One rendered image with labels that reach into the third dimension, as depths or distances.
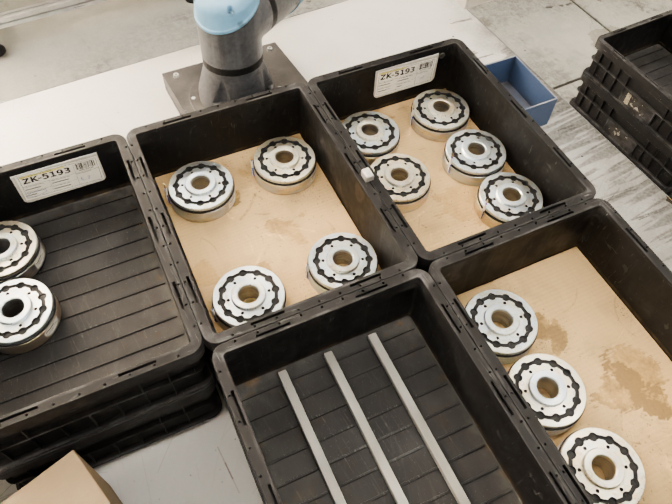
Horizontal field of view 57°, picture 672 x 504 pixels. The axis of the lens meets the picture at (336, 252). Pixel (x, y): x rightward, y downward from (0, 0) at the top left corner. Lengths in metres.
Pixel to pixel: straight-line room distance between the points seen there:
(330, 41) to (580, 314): 0.88
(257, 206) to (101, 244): 0.25
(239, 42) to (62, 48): 1.71
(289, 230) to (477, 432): 0.41
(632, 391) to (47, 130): 1.16
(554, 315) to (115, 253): 0.66
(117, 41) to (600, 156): 2.01
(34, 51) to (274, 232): 2.01
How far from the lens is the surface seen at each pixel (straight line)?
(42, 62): 2.79
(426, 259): 0.84
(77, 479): 0.83
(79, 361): 0.92
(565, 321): 0.96
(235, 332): 0.78
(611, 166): 1.38
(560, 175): 1.02
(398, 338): 0.89
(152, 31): 2.82
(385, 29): 1.58
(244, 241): 0.97
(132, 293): 0.95
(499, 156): 1.09
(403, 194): 1.00
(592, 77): 1.94
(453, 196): 1.05
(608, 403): 0.93
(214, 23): 1.17
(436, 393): 0.86
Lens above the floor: 1.62
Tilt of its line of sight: 55 degrees down
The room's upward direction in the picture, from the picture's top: 3 degrees clockwise
